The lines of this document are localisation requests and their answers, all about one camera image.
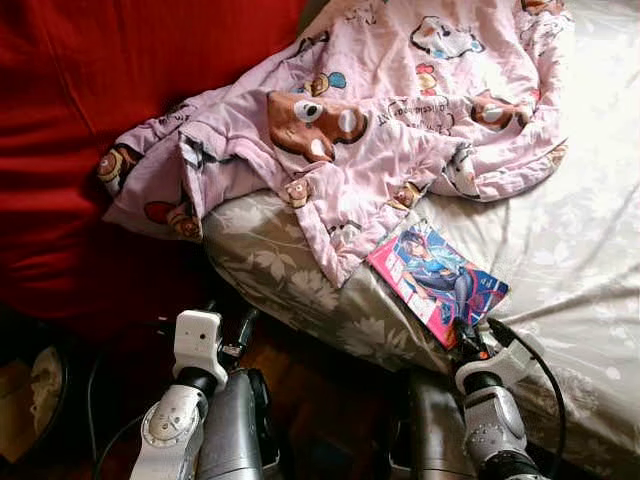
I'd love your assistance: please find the colourful comic magazine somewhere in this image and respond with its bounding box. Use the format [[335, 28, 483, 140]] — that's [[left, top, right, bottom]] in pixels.
[[366, 220, 509, 349]]

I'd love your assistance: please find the silver right robot leg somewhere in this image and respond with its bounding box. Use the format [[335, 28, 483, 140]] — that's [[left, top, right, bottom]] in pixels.
[[390, 370, 476, 480]]

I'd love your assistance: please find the beige floral bedsheet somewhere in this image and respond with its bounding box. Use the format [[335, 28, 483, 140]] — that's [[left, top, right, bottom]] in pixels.
[[200, 0, 640, 480]]

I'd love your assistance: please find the red mattress cover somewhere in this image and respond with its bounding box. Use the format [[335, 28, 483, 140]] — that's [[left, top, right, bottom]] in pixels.
[[0, 0, 306, 326]]

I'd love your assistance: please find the pink cartoon print blanket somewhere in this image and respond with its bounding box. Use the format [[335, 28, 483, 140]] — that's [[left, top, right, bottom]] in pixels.
[[97, 0, 576, 289]]

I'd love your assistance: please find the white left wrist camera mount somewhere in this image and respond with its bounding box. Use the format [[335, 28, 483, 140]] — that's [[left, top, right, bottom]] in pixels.
[[172, 310, 228, 386]]

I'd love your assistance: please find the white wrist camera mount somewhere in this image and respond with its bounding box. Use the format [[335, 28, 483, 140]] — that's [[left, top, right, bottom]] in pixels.
[[455, 330, 546, 393], [172, 310, 228, 386]]

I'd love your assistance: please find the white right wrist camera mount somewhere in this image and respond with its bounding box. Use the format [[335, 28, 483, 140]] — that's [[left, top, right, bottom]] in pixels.
[[455, 330, 546, 393]]

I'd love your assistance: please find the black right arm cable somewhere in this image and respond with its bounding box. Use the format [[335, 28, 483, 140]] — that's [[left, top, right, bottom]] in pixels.
[[488, 318, 569, 479]]

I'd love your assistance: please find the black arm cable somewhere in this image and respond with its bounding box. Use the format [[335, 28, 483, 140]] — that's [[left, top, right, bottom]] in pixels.
[[86, 350, 151, 480], [488, 318, 569, 479]]

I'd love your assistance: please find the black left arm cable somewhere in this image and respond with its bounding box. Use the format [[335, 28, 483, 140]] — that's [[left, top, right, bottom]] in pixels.
[[86, 350, 151, 480]]

